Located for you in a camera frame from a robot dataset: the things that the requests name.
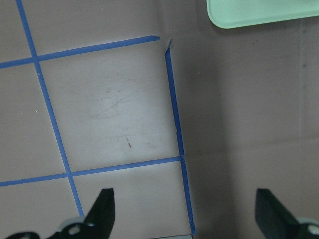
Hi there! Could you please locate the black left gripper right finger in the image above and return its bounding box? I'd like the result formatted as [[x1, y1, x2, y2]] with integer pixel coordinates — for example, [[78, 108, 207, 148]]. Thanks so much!
[[255, 188, 319, 239]]

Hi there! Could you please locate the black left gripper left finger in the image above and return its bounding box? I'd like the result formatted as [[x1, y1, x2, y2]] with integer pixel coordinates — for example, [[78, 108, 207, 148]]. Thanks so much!
[[4, 188, 116, 239]]

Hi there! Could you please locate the mint green plastic tray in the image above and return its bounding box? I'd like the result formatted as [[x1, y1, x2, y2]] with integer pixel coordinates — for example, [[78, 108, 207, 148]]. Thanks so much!
[[206, 0, 319, 29]]

